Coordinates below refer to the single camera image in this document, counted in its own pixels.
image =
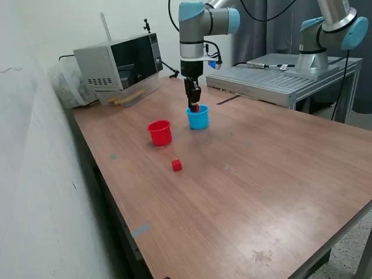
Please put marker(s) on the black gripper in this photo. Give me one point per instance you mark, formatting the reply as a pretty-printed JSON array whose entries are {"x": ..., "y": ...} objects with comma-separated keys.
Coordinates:
[{"x": 191, "y": 68}]

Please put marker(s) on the red cube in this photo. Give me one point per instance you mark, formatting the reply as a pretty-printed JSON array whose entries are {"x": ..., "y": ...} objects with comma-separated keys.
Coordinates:
[
  {"x": 176, "y": 165},
  {"x": 197, "y": 108}
]

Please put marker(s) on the blue plastic cup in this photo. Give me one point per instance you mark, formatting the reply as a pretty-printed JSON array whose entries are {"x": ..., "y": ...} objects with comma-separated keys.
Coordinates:
[{"x": 199, "y": 122}]

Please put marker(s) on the flat metal strip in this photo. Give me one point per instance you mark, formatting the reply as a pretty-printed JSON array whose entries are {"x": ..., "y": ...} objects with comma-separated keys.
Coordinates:
[{"x": 228, "y": 100}]

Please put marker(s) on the clear acrylic box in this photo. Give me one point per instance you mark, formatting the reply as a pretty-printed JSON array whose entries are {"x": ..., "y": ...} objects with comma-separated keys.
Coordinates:
[{"x": 151, "y": 87}]

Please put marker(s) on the red plastic cup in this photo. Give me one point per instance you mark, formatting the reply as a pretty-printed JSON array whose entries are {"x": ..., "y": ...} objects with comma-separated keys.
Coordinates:
[{"x": 160, "y": 135}]

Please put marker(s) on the light wooden sticks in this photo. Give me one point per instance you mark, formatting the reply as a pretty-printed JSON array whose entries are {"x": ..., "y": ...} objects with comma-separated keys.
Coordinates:
[{"x": 128, "y": 98}]

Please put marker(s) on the silver cylinder connector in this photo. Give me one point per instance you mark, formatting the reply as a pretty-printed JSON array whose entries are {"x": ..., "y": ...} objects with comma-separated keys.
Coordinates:
[{"x": 257, "y": 64}]

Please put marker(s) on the aluminium robot mounting table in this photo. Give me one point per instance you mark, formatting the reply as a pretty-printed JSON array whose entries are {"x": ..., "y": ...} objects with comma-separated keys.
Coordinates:
[{"x": 261, "y": 81}]

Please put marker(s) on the silver microwave oven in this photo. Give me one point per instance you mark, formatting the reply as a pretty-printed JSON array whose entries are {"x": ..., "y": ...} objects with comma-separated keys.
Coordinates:
[{"x": 96, "y": 64}]

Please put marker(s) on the grey curtain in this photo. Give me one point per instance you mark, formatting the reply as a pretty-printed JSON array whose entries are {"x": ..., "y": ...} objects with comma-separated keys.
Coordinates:
[{"x": 279, "y": 37}]

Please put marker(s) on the white thin rod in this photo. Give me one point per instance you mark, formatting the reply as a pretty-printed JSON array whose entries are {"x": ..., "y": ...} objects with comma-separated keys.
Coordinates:
[{"x": 106, "y": 27}]

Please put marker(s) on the translucent plastic storage container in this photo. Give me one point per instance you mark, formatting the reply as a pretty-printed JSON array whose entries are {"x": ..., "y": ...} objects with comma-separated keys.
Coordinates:
[{"x": 67, "y": 87}]

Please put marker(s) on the long grey tape strip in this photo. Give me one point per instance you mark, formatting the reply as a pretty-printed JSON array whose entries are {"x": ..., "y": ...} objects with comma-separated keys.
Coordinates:
[{"x": 140, "y": 230}]

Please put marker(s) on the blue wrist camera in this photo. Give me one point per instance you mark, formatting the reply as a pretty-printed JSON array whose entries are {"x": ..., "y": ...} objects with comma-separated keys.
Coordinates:
[{"x": 216, "y": 64}]

